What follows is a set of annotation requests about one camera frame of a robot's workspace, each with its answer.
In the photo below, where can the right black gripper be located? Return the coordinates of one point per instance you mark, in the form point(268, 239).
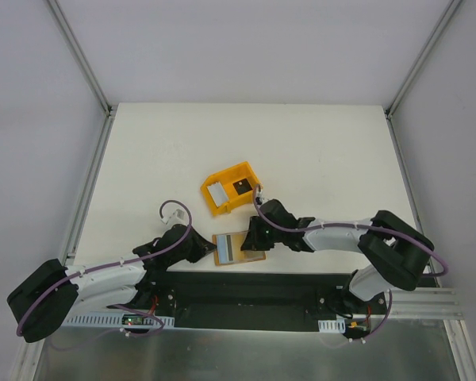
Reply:
point(258, 232)

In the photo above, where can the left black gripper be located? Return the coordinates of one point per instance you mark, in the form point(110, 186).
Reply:
point(198, 246)

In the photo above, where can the beige magnetic stripe card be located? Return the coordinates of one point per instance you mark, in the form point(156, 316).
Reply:
point(224, 246)

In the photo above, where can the orange leather card holder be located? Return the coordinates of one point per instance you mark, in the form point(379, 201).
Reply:
point(234, 236)

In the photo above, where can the yellow plastic bin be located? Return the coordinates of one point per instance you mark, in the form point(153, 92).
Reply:
point(227, 178)

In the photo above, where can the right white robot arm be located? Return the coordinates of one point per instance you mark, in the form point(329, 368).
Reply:
point(398, 254)

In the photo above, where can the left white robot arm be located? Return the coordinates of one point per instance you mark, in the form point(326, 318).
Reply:
point(55, 292)

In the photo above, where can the black credit card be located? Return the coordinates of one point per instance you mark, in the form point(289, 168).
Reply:
point(242, 186)

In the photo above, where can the grey credit card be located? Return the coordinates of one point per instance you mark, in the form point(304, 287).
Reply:
point(217, 193)

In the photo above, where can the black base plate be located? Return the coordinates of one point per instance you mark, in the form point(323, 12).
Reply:
point(249, 301)

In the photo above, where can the right white cable duct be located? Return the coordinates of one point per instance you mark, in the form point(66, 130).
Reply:
point(332, 326)

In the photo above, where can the white cable duct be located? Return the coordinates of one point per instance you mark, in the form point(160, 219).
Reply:
point(119, 320)
point(332, 326)

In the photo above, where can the left white cable duct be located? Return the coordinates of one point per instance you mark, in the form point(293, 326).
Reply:
point(119, 320)

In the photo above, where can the right aluminium rail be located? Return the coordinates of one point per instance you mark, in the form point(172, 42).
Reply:
point(426, 303)

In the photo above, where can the left aluminium frame post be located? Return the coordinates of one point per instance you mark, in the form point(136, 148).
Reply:
point(79, 56)

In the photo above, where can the aluminium frame post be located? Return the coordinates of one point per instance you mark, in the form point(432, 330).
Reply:
point(434, 37)
point(79, 56)

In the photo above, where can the right aluminium frame post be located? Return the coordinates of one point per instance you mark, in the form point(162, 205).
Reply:
point(434, 37)

